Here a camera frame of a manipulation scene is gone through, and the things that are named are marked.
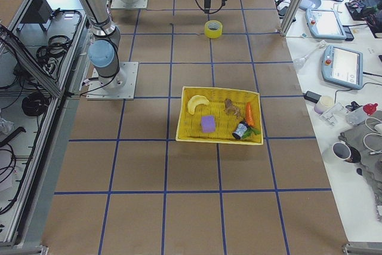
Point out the yellow tape roll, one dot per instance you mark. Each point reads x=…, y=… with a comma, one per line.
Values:
x=213, y=29

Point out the light blue plate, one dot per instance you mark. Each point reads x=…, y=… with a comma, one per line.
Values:
x=309, y=4

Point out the far teach pendant tablet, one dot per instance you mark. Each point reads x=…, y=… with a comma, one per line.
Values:
x=325, y=24

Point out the teach pendant tablet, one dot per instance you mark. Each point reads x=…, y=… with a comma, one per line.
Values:
x=343, y=67
x=325, y=24

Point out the yellow toy banana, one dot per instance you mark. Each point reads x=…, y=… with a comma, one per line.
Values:
x=195, y=101

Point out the brown toy animal figure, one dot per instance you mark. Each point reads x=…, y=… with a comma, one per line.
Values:
x=230, y=108

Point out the orange toy carrot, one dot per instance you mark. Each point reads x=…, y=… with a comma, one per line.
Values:
x=248, y=115

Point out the purple foam block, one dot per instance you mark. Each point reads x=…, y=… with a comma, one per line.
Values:
x=208, y=124

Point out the yellow plastic basket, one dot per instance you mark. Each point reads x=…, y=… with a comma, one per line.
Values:
x=189, y=126

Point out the small blue printed can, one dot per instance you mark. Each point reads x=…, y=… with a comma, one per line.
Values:
x=240, y=130

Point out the black power adapter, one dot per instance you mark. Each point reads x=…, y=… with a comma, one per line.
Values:
x=311, y=96

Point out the near teach pendant tablet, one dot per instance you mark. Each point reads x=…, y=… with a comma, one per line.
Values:
x=343, y=67

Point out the black and white mug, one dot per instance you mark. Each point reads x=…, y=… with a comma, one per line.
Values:
x=346, y=153

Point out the grey folded cloth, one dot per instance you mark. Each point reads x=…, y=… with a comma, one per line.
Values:
x=368, y=144

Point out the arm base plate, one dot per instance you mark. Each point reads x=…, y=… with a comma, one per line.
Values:
x=122, y=87
x=129, y=4

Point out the aluminium side rail frame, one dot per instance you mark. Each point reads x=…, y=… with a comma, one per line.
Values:
x=42, y=50

